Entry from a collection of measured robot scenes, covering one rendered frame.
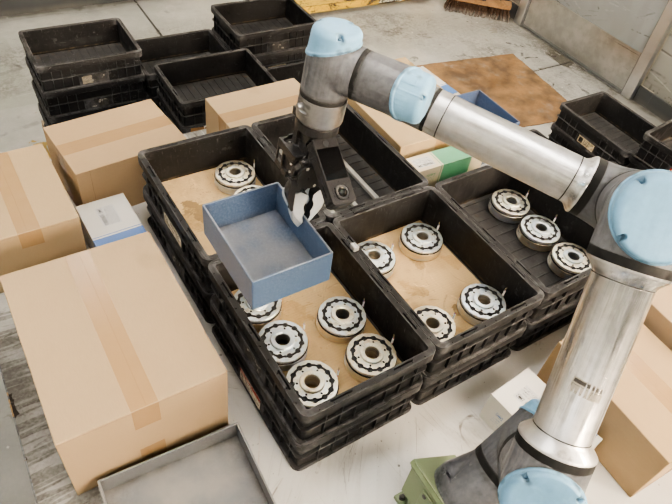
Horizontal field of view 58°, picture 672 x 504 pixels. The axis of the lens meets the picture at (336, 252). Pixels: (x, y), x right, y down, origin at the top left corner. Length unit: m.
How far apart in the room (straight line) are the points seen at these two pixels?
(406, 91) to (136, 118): 1.05
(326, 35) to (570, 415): 0.62
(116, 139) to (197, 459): 0.86
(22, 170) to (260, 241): 0.73
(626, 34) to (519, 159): 3.37
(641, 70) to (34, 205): 3.56
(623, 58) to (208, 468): 3.67
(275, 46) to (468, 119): 1.97
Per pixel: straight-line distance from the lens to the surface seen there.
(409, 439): 1.34
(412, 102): 0.88
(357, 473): 1.29
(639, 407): 1.38
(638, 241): 0.85
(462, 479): 1.12
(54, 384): 1.18
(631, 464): 1.41
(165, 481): 1.27
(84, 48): 2.90
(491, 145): 0.99
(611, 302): 0.89
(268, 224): 1.15
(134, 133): 1.73
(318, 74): 0.91
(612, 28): 4.38
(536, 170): 0.99
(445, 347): 1.20
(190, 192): 1.58
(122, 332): 1.22
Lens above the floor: 1.87
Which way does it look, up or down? 46 degrees down
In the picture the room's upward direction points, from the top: 10 degrees clockwise
